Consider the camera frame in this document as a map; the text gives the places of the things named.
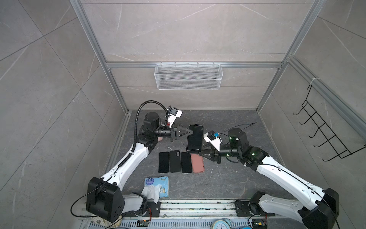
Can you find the white wire basket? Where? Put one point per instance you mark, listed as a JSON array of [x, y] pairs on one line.
[[188, 76]]

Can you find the black wire hook rack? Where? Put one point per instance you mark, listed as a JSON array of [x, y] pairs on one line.
[[331, 138]]

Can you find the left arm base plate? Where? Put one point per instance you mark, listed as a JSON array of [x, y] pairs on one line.
[[148, 208]]

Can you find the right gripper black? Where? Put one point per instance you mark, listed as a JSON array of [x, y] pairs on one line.
[[214, 156]]

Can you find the black phone case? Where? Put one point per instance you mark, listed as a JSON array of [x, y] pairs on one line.
[[174, 161]]

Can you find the pink phone case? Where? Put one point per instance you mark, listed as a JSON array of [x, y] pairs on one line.
[[197, 163]]

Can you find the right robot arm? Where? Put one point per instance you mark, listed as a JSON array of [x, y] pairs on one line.
[[324, 216]]

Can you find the blue tissue pack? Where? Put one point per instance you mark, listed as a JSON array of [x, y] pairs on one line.
[[156, 188]]

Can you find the blue round clock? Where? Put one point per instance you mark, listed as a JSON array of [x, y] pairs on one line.
[[221, 224]]

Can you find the aluminium mounting rail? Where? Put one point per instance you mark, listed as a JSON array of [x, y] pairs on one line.
[[200, 210]]

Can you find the black phone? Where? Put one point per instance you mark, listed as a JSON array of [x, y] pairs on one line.
[[194, 141], [163, 166]]

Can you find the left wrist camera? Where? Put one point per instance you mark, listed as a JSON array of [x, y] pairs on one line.
[[173, 114]]

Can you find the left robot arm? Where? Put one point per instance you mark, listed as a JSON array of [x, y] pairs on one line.
[[104, 195]]

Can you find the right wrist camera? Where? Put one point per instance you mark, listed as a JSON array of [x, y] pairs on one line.
[[214, 139]]

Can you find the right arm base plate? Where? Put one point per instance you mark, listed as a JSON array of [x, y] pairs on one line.
[[246, 208]]

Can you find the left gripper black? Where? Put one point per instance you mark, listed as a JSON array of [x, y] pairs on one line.
[[173, 133]]

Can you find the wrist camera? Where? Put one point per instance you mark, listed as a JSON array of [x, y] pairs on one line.
[[173, 114], [214, 139]]

